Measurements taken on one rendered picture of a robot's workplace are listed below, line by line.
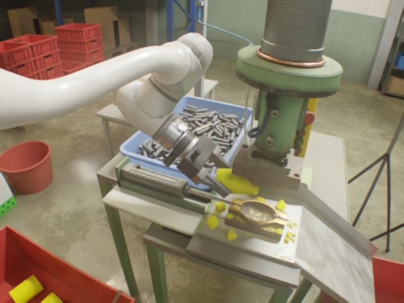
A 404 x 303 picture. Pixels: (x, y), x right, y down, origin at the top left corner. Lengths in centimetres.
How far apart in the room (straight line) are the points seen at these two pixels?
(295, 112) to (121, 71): 35
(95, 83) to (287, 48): 34
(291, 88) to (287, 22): 12
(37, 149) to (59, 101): 241
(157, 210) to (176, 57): 46
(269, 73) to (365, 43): 546
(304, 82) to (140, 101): 40
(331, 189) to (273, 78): 71
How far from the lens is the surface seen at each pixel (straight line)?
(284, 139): 61
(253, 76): 51
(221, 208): 84
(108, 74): 50
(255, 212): 84
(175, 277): 187
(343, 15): 581
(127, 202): 89
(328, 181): 115
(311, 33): 52
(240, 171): 67
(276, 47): 53
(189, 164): 69
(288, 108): 57
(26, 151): 289
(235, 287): 185
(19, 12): 821
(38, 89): 44
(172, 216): 83
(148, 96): 70
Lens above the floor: 162
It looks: 34 degrees down
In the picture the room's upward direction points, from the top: 3 degrees clockwise
